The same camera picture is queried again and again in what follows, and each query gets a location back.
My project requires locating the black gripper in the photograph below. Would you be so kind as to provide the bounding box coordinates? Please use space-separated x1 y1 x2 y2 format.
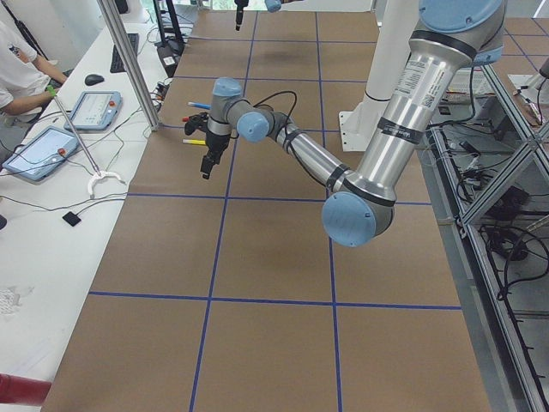
234 0 249 31
200 130 230 179

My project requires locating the yellow highlighter pen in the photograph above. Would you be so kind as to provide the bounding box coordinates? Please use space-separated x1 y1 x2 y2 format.
182 139 206 146

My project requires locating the blue marker pen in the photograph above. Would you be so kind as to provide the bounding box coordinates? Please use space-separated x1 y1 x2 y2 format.
187 101 211 110

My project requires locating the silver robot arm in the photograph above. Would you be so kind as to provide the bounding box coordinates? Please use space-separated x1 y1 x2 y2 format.
233 0 295 31
200 1 507 247

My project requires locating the far teach pendant tablet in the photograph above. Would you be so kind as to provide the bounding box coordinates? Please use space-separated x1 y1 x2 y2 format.
69 91 122 132

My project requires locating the teach pendant tablet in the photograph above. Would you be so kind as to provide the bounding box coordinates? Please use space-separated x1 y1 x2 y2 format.
3 126 80 182
69 91 122 132

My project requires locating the black keyboard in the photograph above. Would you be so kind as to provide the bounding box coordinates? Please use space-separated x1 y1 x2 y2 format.
109 33 141 74

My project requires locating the black computer mouse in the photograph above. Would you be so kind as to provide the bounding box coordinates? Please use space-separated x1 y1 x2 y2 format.
84 74 105 86

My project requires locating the small black puck device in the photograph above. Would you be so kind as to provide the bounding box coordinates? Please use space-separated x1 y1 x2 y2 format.
62 211 81 227

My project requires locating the near teach pendant tablet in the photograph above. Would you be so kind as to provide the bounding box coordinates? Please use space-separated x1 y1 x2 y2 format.
3 126 80 182

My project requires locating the metal reacher grabber tool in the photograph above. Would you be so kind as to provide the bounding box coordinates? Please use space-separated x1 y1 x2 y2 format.
45 85 126 199

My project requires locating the seated person white shirt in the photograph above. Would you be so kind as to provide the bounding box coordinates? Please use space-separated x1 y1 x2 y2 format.
1 22 69 117

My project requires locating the red cylinder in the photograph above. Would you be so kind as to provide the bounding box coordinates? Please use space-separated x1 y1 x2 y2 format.
1 373 51 406

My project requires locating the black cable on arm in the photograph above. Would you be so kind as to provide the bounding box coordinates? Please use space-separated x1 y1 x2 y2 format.
252 89 301 142

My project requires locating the aluminium frame post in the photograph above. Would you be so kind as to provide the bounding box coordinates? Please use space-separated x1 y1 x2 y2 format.
97 0 160 131

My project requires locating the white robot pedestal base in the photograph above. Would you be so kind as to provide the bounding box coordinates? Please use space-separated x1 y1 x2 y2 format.
339 0 419 152

